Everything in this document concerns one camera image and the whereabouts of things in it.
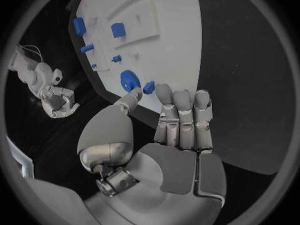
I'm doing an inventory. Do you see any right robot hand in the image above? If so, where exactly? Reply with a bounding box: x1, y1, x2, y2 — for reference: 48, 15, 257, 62
38, 86, 81, 119

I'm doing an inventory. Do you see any white cable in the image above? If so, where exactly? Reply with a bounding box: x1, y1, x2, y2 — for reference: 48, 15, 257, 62
17, 44, 45, 64

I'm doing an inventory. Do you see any blue block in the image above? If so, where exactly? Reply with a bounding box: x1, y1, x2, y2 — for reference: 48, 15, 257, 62
142, 80, 156, 95

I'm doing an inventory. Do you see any large blue plug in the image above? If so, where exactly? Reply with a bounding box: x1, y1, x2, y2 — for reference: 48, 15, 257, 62
110, 22, 128, 39

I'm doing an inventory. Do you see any large blue cylinder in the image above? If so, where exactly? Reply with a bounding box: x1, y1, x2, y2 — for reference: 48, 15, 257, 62
71, 17, 87, 37

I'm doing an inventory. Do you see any blue gear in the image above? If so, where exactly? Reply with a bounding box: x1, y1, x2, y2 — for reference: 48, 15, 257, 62
119, 69, 142, 93

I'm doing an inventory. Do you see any white task board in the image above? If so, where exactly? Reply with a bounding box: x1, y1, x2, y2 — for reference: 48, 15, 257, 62
67, 0, 203, 130

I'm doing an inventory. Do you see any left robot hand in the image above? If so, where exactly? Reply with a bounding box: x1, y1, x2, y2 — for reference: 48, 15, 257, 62
76, 83, 228, 225

